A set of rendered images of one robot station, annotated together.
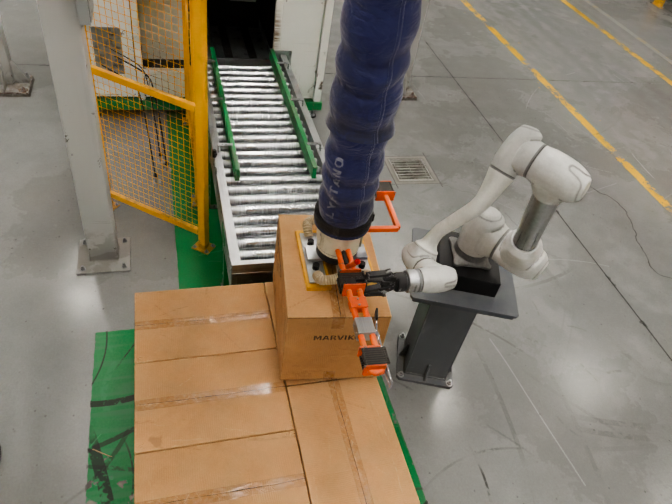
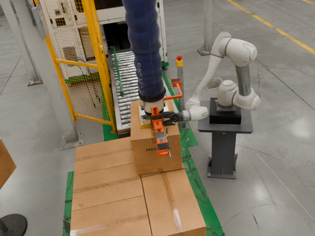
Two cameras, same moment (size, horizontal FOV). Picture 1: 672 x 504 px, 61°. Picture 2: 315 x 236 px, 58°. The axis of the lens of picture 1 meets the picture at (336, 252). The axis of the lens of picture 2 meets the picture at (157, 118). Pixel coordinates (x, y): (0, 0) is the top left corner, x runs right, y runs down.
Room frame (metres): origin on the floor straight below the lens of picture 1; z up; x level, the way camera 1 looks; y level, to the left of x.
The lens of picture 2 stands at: (-0.26, -0.55, 2.41)
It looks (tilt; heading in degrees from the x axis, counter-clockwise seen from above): 36 degrees down; 15
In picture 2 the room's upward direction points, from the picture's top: 7 degrees counter-clockwise
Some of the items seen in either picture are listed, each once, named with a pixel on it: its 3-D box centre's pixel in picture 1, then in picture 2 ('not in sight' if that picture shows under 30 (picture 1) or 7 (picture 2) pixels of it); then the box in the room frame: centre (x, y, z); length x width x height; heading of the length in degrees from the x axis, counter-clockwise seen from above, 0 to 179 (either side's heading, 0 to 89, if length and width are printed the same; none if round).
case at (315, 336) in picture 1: (324, 294); (155, 133); (1.71, 0.01, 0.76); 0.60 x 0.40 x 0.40; 15
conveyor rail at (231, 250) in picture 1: (213, 146); (114, 85); (3.02, 0.90, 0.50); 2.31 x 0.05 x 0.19; 22
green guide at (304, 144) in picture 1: (295, 104); not in sight; (3.57, 0.48, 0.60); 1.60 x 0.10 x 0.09; 22
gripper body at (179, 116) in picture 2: (393, 282); (176, 117); (1.53, -0.23, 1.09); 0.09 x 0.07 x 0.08; 112
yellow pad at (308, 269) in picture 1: (312, 256); (144, 114); (1.69, 0.09, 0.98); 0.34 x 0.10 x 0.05; 18
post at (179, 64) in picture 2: not in sight; (181, 96); (2.78, -0.09, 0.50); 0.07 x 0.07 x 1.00; 22
